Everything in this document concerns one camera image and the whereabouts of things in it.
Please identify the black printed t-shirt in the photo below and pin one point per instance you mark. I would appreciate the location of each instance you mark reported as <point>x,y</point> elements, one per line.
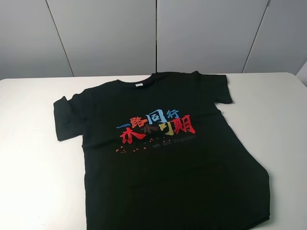
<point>159,155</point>

